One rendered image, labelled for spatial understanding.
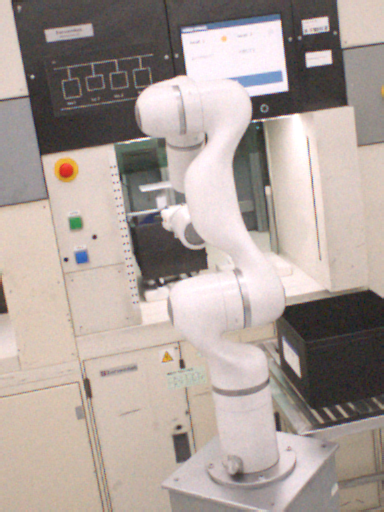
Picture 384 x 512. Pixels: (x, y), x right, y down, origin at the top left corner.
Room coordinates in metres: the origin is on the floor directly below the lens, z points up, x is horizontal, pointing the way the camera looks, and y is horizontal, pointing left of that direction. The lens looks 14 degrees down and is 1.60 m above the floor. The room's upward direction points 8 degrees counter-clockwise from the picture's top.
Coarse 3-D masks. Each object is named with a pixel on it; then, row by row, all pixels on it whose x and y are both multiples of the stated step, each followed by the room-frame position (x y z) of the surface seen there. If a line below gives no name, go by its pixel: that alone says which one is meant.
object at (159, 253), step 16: (160, 192) 2.40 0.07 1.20; (160, 208) 2.40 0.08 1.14; (128, 224) 2.37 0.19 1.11; (144, 224) 2.31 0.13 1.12; (160, 224) 2.31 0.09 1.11; (144, 240) 2.30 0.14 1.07; (160, 240) 2.31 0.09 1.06; (176, 240) 2.32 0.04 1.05; (144, 256) 2.30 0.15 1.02; (160, 256) 2.31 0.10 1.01; (176, 256) 2.32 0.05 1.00; (192, 256) 2.33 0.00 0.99; (144, 272) 2.30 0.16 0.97; (160, 272) 2.31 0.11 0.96; (176, 272) 2.32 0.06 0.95
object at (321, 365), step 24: (288, 312) 1.90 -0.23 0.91; (312, 312) 1.91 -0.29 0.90; (336, 312) 1.92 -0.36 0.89; (360, 312) 1.93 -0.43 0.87; (288, 336) 1.77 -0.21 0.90; (312, 336) 1.91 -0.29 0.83; (336, 336) 1.64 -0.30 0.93; (360, 336) 1.64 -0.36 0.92; (288, 360) 1.79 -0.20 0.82; (312, 360) 1.63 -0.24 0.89; (336, 360) 1.64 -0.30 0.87; (360, 360) 1.64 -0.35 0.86; (312, 384) 1.63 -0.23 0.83; (336, 384) 1.63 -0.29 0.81; (360, 384) 1.64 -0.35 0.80; (312, 408) 1.63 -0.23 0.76
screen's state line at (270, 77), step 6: (270, 72) 2.17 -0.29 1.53; (276, 72) 2.17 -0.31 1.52; (228, 78) 2.15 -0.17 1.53; (234, 78) 2.15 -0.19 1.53; (240, 78) 2.15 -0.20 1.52; (246, 78) 2.16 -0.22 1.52; (252, 78) 2.16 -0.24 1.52; (258, 78) 2.16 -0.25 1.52; (264, 78) 2.16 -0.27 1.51; (270, 78) 2.17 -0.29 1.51; (276, 78) 2.17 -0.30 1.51; (282, 78) 2.17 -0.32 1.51; (240, 84) 2.15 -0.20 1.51; (246, 84) 2.15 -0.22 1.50; (252, 84) 2.16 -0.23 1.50; (258, 84) 2.16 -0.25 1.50
